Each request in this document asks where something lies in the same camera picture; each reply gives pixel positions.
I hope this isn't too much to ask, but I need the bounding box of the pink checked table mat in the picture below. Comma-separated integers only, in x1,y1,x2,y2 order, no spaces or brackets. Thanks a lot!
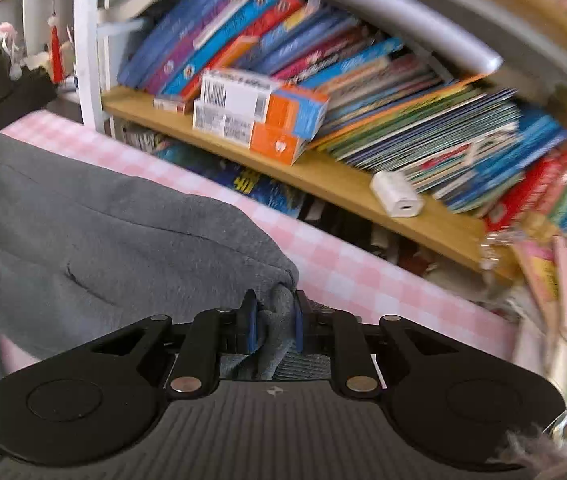
2,110,515,360

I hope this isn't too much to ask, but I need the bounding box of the red tassel ornament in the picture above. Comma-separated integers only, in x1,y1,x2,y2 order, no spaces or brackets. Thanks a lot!
48,13,65,84

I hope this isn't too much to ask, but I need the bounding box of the white charger adapter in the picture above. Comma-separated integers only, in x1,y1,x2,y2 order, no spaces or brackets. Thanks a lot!
370,170,425,218

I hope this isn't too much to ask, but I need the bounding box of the upper orange white box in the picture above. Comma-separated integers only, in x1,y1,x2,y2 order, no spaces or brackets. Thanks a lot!
201,68,329,141

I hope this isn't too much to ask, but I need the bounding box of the grey sweatshirt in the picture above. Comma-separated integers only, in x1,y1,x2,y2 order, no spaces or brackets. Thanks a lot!
0,133,328,380

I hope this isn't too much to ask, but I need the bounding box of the leaning row of books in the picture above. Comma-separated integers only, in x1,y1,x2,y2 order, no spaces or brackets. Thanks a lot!
104,0,567,230

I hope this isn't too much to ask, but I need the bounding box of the lower orange white box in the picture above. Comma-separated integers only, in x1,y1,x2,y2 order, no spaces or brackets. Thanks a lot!
192,99,307,166

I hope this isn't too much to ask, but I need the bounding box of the white wooden bookshelf frame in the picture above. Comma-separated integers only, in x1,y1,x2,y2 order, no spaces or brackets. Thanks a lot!
73,0,567,280

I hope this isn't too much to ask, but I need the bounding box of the stack of magazines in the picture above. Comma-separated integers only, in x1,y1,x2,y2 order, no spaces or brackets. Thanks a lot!
480,229,567,404

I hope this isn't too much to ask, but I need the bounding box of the black Yamaha keyboard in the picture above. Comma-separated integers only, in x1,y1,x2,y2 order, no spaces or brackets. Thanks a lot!
0,68,56,130

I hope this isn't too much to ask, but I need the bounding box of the orange white box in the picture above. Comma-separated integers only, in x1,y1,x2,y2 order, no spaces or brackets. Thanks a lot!
201,68,329,141
192,99,307,166

